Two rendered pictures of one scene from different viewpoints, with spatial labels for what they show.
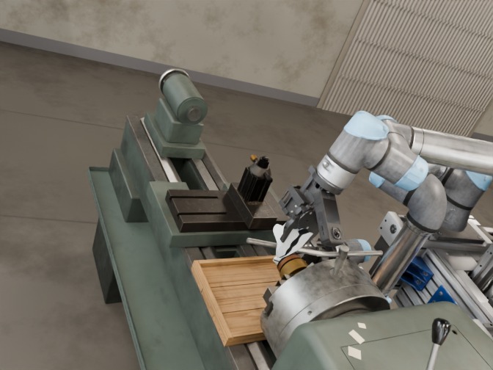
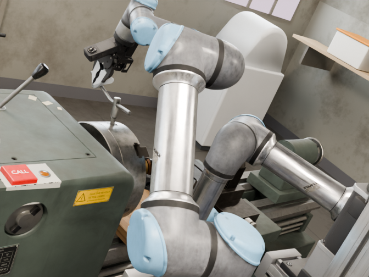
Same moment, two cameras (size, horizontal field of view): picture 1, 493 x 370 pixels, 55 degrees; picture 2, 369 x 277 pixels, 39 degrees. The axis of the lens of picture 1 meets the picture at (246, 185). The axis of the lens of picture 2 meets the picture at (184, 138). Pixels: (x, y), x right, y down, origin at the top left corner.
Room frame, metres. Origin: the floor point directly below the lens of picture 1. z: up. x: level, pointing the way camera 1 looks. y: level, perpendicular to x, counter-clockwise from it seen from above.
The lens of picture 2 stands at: (0.73, -1.77, 1.87)
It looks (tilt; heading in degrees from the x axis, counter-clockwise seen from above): 22 degrees down; 74
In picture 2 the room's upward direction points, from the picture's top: 23 degrees clockwise
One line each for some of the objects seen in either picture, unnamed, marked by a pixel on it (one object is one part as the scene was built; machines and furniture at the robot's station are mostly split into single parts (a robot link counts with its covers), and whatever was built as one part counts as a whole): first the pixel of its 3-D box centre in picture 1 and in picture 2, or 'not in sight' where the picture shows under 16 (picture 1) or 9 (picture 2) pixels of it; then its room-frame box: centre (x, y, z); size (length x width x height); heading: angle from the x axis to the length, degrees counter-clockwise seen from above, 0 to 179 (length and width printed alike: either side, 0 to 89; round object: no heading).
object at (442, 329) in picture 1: (440, 330); (40, 72); (0.69, -0.43, 1.38); 0.04 x 0.03 x 0.05; 36
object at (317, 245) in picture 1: (312, 252); not in sight; (1.19, -0.26, 1.08); 0.12 x 0.09 x 0.08; 126
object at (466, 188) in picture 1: (468, 180); not in sight; (1.60, -0.72, 1.33); 0.13 x 0.12 x 0.14; 60
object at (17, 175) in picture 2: not in sight; (18, 175); (0.71, -0.76, 1.26); 0.06 x 0.06 x 0.02; 36
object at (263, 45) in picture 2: not in sight; (234, 81); (2.35, 2.95, 0.66); 0.67 x 0.60 x 1.31; 29
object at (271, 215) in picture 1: (251, 204); (218, 189); (1.45, -0.04, 1.00); 0.20 x 0.10 x 0.05; 36
